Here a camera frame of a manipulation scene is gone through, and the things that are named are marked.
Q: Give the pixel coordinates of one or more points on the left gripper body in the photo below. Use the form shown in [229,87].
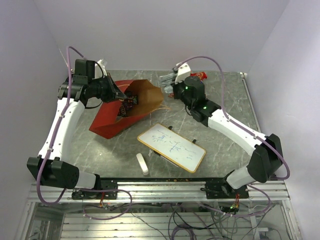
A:
[101,87]

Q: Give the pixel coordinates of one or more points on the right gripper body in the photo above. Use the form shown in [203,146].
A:
[178,88]

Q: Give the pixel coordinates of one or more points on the silver foil snack packet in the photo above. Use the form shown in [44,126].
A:
[167,82]

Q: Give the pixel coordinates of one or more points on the red candy snack bag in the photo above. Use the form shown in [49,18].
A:
[201,75]

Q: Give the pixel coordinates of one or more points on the red paper bag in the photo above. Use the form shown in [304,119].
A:
[142,99]

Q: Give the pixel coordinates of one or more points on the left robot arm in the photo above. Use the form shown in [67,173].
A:
[50,167]

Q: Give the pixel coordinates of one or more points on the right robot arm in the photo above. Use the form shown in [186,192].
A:
[265,151]

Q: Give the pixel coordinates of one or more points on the dark snack packets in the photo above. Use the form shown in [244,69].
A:
[128,104]

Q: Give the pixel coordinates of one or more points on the white marker eraser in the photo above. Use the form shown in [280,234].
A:
[142,164]

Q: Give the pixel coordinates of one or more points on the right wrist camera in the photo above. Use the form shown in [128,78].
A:
[183,72]

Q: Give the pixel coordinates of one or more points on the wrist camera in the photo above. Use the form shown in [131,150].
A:
[183,72]
[100,68]

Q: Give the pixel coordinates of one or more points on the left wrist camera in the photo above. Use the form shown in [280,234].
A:
[100,68]

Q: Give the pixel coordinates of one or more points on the small whiteboard orange frame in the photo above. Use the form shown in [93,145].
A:
[175,148]

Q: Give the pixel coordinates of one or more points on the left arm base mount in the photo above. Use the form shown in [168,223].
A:
[105,189]

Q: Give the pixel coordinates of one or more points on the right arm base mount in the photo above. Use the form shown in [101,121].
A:
[217,188]

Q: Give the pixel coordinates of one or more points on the aluminium rail frame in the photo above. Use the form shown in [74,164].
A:
[174,209]

